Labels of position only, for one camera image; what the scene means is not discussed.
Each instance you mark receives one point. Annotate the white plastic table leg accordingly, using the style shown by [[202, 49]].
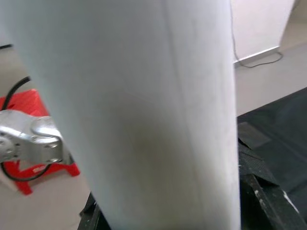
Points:
[[144, 95]]

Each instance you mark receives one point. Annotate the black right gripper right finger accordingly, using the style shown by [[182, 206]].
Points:
[[259, 196]]

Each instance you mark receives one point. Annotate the red plastic stool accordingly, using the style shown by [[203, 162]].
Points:
[[26, 100]]

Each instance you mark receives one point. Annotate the black tablecloth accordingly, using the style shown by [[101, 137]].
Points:
[[283, 115]]

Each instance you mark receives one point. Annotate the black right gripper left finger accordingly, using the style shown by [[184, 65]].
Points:
[[92, 220]]

